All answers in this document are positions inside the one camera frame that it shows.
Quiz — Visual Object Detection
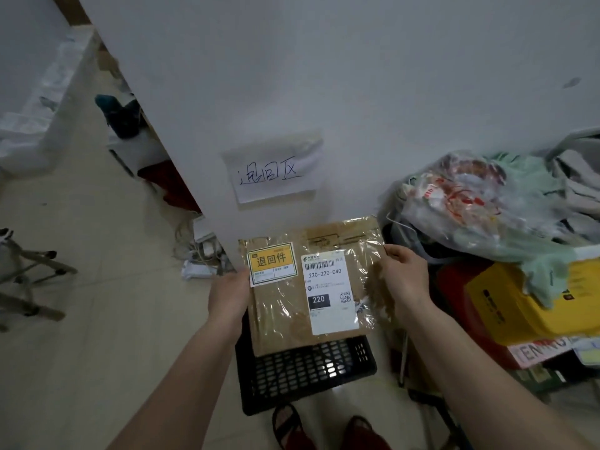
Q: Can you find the white handwritten paper sign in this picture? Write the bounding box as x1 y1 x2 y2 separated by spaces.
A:
222 131 325 205

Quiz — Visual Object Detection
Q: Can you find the person's right forearm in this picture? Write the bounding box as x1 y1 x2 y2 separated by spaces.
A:
398 295 592 450

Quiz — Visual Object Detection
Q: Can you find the white box with red letters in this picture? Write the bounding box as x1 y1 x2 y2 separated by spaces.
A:
506 334 600 371

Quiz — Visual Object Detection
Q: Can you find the red cloth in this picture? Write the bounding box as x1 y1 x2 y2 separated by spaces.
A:
137 161 203 214

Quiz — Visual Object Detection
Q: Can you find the yellow cardboard box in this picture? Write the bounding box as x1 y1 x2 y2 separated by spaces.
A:
463 257 600 347

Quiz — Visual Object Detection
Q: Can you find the dark teal bag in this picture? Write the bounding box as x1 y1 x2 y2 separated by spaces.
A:
95 94 142 139

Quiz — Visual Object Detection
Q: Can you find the person's sandalled foot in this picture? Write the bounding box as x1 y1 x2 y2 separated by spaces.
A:
271 403 306 450
340 415 392 450

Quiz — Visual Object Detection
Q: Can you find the person's right hand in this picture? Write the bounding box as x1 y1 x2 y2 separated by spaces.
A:
376 244 432 320

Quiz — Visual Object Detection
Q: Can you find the white power strip with cables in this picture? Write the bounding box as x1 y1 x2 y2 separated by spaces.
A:
174 214 236 283

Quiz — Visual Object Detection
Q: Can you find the person's left sandalled foot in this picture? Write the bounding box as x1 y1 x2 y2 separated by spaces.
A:
271 403 306 450

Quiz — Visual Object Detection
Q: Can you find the person's right sandalled foot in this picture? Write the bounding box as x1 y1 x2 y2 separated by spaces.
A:
340 415 392 450

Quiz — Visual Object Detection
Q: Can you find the folding metal stool frame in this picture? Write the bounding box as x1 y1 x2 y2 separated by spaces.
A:
0 228 79 334

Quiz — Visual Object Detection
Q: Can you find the black plastic crate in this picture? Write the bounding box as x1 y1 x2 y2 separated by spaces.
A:
234 310 378 417

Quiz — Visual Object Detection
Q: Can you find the person's left forearm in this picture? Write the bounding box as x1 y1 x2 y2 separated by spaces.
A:
107 310 250 450

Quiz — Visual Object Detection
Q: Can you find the brown cardboard parcel with labels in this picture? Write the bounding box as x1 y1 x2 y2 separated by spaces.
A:
237 216 393 358

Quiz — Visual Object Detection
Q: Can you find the clear plastic bag with clothes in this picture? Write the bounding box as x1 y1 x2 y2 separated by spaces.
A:
380 151 579 264

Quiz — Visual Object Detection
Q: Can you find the person's left hand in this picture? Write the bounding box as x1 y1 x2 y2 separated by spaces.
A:
207 266 252 334

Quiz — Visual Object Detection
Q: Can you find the light green garment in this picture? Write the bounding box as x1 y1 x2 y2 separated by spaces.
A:
487 153 584 311

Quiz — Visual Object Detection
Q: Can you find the grey garment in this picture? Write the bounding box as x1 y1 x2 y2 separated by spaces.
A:
545 127 600 246

